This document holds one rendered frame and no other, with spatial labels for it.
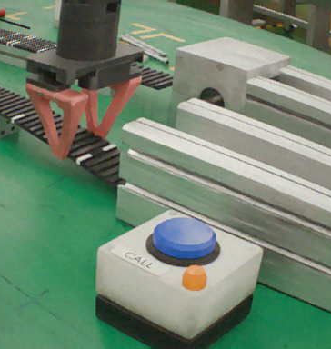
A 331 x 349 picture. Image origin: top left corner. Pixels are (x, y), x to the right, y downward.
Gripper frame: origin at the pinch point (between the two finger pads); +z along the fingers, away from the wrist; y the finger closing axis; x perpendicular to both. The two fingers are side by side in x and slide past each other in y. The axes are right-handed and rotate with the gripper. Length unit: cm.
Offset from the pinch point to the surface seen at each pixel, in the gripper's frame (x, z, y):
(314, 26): 79, 37, 228
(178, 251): -22.4, -4.6, -15.1
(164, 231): -20.7, -5.0, -14.3
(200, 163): -17.0, -5.5, -5.3
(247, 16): 84, 29, 177
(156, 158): -12.3, -3.9, -4.2
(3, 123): 10.5, 0.8, -1.2
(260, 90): -11.1, -5.4, 13.7
